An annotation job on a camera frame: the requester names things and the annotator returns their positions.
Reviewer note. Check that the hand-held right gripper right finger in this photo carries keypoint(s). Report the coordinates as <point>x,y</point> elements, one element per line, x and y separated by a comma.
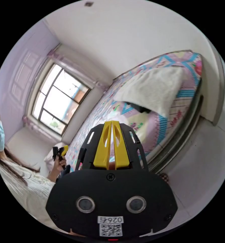
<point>122,150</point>

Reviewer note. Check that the person's body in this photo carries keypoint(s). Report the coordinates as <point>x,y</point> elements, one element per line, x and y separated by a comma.
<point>19,180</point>

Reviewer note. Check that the bed with colourful printed quilt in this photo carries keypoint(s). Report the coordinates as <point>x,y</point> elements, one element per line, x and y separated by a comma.
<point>97,117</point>

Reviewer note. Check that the white fluffy blanket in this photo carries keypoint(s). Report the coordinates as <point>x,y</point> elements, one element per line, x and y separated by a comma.
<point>152,89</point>

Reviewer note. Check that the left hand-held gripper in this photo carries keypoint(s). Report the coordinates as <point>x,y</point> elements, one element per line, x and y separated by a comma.
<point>55,152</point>

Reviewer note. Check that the window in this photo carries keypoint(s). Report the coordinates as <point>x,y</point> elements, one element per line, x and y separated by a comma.
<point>57,98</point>

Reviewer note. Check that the black jacket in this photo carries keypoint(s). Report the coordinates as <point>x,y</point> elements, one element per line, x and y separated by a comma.
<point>141,108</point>

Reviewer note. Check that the person's left forearm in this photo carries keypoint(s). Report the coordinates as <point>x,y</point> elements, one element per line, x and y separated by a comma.
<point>52,175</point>

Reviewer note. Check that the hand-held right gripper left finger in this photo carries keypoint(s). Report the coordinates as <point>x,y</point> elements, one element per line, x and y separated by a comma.
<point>101,148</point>

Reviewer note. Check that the person's left hand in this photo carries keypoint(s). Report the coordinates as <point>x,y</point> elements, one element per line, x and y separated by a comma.
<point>59,163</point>

